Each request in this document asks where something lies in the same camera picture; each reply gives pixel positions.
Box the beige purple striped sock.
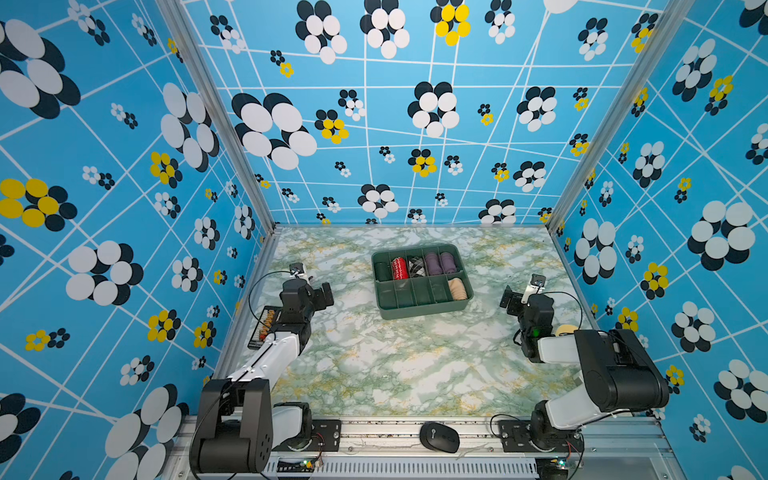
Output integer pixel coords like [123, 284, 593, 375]
[448, 278, 468, 301]

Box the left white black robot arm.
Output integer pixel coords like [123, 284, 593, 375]
[189, 278, 335, 479]

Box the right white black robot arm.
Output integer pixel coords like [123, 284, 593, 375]
[500, 283, 670, 444]

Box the black tray with skewers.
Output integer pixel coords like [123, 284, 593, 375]
[247, 306, 282, 350]

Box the yellow round sponge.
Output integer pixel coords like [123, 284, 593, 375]
[555, 325, 579, 336]

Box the dark green rolled sock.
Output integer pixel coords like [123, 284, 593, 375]
[374, 262, 393, 282]

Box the dark purple rolled sock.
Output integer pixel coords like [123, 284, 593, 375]
[440, 252, 458, 274]

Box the red rolled sock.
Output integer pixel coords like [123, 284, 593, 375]
[391, 257, 409, 280]

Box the green plastic organizer tray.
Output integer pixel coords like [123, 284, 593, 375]
[371, 243, 474, 320]

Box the black white argyle rolled sock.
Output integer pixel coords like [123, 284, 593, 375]
[407, 256, 426, 278]

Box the right green circuit board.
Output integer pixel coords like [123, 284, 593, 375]
[536, 458, 578, 480]

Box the green circuit board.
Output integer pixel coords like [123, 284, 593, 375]
[276, 459, 316, 473]
[536, 458, 578, 480]

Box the black computer mouse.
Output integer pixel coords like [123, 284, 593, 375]
[419, 421, 460, 454]

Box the left green circuit board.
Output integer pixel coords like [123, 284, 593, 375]
[276, 459, 316, 473]

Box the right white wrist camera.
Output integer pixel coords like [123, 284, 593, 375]
[521, 274, 546, 304]

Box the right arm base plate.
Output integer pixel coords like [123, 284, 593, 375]
[494, 418, 584, 455]

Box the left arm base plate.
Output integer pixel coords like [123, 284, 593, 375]
[274, 419, 342, 453]

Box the aluminium front rail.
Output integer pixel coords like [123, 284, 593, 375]
[161, 415, 685, 480]

